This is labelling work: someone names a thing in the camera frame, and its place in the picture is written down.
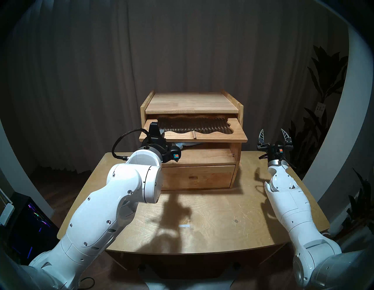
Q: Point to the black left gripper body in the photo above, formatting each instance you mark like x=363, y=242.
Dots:
x=159, y=147

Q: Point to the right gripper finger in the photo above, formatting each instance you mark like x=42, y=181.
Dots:
x=288, y=144
x=263, y=144

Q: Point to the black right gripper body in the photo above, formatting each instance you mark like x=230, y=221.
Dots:
x=276, y=156

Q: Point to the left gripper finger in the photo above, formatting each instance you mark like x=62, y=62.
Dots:
x=155, y=136

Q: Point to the blue towel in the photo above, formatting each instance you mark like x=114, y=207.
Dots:
x=182, y=144

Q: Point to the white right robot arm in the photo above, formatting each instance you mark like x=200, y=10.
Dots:
x=292, y=204

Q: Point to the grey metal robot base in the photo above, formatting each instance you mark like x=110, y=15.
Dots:
x=190, y=286

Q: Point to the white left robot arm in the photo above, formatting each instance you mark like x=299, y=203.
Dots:
x=102, y=219

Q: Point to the white plant tag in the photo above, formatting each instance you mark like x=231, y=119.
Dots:
x=320, y=108

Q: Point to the wooden cabinet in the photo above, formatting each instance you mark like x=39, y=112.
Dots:
x=190, y=102

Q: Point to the white curved pillar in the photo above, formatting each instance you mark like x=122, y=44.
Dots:
x=347, y=122
x=11, y=163

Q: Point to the tall dark leafy plant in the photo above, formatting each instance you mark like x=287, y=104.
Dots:
x=330, y=76

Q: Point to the dark plant in white pot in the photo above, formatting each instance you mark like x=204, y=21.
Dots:
x=362, y=204

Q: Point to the black computer with coloured lights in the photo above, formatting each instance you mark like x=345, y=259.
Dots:
x=32, y=228

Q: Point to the small white box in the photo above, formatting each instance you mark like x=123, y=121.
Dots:
x=7, y=215

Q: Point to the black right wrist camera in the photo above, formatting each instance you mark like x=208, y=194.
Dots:
x=277, y=149

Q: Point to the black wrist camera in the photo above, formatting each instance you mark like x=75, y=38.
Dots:
x=277, y=149
x=174, y=154

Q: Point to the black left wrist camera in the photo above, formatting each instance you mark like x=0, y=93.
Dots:
x=174, y=154

